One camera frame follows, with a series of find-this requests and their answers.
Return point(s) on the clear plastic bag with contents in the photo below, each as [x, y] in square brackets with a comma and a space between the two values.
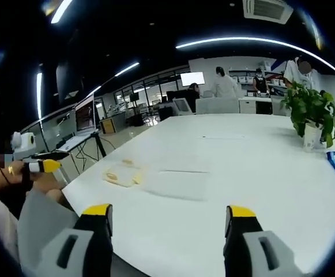
[128, 174]

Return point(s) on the white wall screen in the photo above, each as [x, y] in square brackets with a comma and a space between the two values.
[192, 78]

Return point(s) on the large monitor on stand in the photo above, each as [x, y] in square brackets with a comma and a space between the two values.
[85, 115]

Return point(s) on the white cabinet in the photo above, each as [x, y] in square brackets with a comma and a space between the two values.
[249, 105]

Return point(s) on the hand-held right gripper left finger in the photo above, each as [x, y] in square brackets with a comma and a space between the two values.
[93, 245]

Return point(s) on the clear plastic sheet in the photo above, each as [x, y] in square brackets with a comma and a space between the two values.
[178, 184]

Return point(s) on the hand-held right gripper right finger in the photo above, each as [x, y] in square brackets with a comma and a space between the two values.
[242, 245]

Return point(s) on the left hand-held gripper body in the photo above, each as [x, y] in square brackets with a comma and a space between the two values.
[24, 142]

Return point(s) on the person's bare legs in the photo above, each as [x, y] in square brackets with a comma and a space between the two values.
[50, 190]

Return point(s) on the person's left hand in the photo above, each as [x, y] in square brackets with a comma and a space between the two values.
[15, 173]

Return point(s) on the person's grey shorts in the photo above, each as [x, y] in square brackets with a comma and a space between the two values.
[43, 216]

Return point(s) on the ceiling air conditioner vent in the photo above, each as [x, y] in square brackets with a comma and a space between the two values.
[266, 10]

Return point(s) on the ceiling light strip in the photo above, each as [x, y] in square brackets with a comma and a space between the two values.
[39, 95]
[60, 11]
[127, 69]

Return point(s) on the green potted plant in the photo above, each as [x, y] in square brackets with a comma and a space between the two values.
[314, 106]

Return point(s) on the white plant pot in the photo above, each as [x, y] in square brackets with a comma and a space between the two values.
[311, 138]

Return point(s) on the yellow and black box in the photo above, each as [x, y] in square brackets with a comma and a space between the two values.
[107, 126]

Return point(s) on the white side table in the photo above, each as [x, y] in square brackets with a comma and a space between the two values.
[75, 141]

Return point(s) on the white tilted display device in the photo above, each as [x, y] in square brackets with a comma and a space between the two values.
[182, 106]

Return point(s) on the long curved ceiling light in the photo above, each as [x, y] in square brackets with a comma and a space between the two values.
[242, 39]

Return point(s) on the beige plastic buckle part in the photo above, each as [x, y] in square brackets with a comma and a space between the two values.
[128, 161]
[111, 176]

